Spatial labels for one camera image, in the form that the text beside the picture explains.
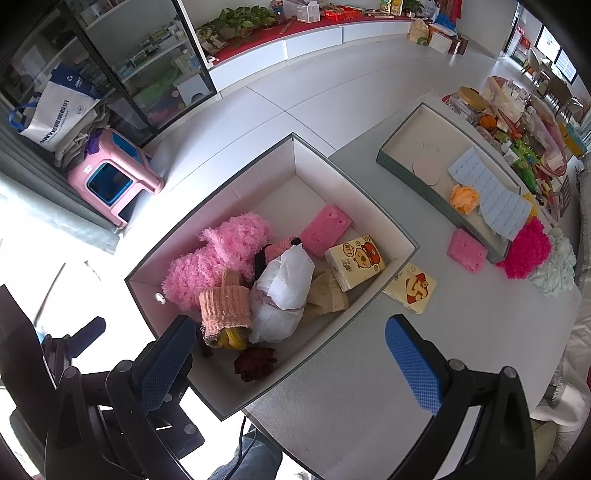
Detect pink fluffy cloth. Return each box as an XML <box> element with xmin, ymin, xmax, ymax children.
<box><xmin>161</xmin><ymin>212</ymin><xmax>272</xmax><ymax>312</ymax></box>

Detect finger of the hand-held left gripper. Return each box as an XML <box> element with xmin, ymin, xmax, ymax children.
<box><xmin>43</xmin><ymin>316</ymin><xmax>108</xmax><ymax>371</ymax></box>
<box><xmin>148</xmin><ymin>388</ymin><xmax>205</xmax><ymax>462</ymax></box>

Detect person's jeans leg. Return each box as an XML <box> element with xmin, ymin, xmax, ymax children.
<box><xmin>208</xmin><ymin>422</ymin><xmax>283</xmax><ymax>480</ymax></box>

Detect green potted plant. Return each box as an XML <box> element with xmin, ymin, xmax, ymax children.
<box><xmin>196</xmin><ymin>7</ymin><xmax>280</xmax><ymax>51</ymax></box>

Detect white cabinet with red top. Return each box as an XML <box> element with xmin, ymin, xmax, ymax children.
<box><xmin>205</xmin><ymin>11</ymin><xmax>419</xmax><ymax>95</ymax></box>

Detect light blue padded sheet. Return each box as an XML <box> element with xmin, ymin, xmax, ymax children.
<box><xmin>448</xmin><ymin>147</ymin><xmax>533</xmax><ymax>241</ymax></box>

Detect large white storage box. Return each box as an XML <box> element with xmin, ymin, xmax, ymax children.
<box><xmin>124</xmin><ymin>133</ymin><xmax>420</xmax><ymax>422</ymax></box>

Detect round pale pink pad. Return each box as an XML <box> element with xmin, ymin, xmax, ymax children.
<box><xmin>412</xmin><ymin>157</ymin><xmax>441</xmax><ymax>186</ymax></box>

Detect white cardboard box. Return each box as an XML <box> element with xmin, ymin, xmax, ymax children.
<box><xmin>429</xmin><ymin>25</ymin><xmax>455</xmax><ymax>54</ymax></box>

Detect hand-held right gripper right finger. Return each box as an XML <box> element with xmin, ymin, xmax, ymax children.
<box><xmin>385</xmin><ymin>315</ymin><xmax>537</xmax><ymax>480</ymax></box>

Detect white carton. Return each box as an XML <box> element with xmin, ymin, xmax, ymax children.
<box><xmin>295</xmin><ymin>0</ymin><xmax>321</xmax><ymax>23</ymax></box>

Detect pile of snacks and packets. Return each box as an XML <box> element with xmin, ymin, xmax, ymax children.
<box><xmin>443</xmin><ymin>76</ymin><xmax>591</xmax><ymax>222</ymax></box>

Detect magenta fluffy cloth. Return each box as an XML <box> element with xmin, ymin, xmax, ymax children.
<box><xmin>496</xmin><ymin>216</ymin><xmax>553</xmax><ymax>281</ymax></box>

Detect white cloth bundle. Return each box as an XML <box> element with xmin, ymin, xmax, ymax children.
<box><xmin>249</xmin><ymin>244</ymin><xmax>316</xmax><ymax>344</ymax></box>

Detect orange fabric flower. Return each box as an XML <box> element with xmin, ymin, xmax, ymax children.
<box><xmin>449</xmin><ymin>185</ymin><xmax>482</xmax><ymax>214</ymax></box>

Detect jar with gold lid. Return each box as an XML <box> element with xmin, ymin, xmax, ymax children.
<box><xmin>455</xmin><ymin>87</ymin><xmax>490</xmax><ymax>123</ymax></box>

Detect glass door cabinet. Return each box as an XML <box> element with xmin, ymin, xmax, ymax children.
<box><xmin>0</xmin><ymin>0</ymin><xmax>218</xmax><ymax>144</ymax></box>

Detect black cable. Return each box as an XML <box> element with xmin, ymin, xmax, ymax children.
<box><xmin>228</xmin><ymin>413</ymin><xmax>249</xmax><ymax>480</ymax></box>

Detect red snack boxes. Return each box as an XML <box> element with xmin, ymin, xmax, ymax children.
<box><xmin>323</xmin><ymin>4</ymin><xmax>365</xmax><ymax>22</ymax></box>

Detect white sofa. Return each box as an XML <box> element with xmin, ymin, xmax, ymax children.
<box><xmin>531</xmin><ymin>318</ymin><xmax>591</xmax><ymax>480</ymax></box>

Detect pink knitted pouch black rim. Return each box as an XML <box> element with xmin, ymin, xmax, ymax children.
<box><xmin>253</xmin><ymin>237</ymin><xmax>303</xmax><ymax>282</ymax></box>

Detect pink plastic stool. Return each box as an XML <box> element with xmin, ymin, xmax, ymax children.
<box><xmin>68</xmin><ymin>128</ymin><xmax>165</xmax><ymax>228</ymax></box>

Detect dining chairs and table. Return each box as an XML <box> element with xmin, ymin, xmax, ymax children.
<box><xmin>522</xmin><ymin>46</ymin><xmax>583</xmax><ymax>112</ymax></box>

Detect peach knitted sock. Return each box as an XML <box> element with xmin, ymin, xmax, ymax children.
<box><xmin>198</xmin><ymin>269</ymin><xmax>254</xmax><ymax>341</ymax></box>

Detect shallow grey tray box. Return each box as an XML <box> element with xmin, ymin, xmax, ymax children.
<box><xmin>376</xmin><ymin>102</ymin><xmax>529</xmax><ymax>265</ymax></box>

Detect white blue tote bag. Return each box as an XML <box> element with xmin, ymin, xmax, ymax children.
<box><xmin>8</xmin><ymin>65</ymin><xmax>101</xmax><ymax>153</ymax></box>

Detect pink sponge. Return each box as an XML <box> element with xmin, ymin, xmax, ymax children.
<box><xmin>299</xmin><ymin>204</ymin><xmax>352</xmax><ymax>259</ymax></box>
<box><xmin>447</xmin><ymin>229</ymin><xmax>488</xmax><ymax>274</ymax></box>

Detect pale green fluffy cloth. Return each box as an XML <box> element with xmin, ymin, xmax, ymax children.
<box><xmin>529</xmin><ymin>233</ymin><xmax>578</xmax><ymax>298</ymax></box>

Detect beige cloth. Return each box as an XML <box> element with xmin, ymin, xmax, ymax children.
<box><xmin>305</xmin><ymin>270</ymin><xmax>350</xmax><ymax>319</ymax></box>

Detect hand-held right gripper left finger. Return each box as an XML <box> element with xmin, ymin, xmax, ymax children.
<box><xmin>44</xmin><ymin>315</ymin><xmax>198</xmax><ymax>480</ymax></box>

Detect dark red fabric rose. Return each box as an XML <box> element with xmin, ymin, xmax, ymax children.
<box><xmin>234</xmin><ymin>346</ymin><xmax>278</xmax><ymax>382</ymax></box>

